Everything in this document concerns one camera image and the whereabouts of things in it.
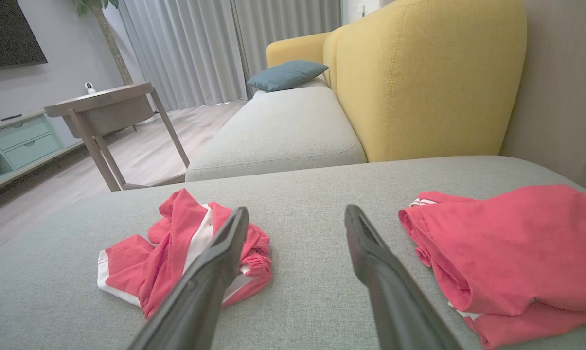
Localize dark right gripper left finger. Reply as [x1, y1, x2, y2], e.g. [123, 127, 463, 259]
[126, 206, 250, 350]

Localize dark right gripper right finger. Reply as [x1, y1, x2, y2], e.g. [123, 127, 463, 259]
[344, 204, 464, 350]

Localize red shorts with white stripes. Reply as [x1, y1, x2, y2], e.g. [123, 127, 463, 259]
[97, 188, 274, 320]

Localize red jersey with white sleeves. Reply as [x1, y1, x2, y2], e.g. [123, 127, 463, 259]
[398, 184, 586, 350]

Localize large grey sofa chaise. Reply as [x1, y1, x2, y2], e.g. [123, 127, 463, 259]
[0, 156, 586, 350]

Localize grey sofa seat cushion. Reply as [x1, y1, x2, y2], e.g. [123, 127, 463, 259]
[185, 78, 367, 183]

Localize brown wooden side table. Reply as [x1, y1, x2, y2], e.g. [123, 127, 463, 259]
[44, 82, 190, 192]

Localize yellow sofa backrest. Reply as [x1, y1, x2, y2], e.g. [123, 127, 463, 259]
[266, 0, 528, 163]

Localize pale green television cabinet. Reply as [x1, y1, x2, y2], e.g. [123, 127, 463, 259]
[0, 111, 87, 197]

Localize blue throw pillow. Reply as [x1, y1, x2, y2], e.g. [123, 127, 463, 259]
[247, 60, 329, 93]

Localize grey pleated curtain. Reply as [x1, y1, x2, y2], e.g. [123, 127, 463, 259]
[232, 0, 344, 95]
[119, 0, 249, 111]

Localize indoor plant with trunk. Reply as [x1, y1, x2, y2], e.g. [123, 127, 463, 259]
[74, 0, 134, 87]

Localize black wall television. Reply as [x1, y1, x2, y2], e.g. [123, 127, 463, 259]
[0, 0, 49, 73]

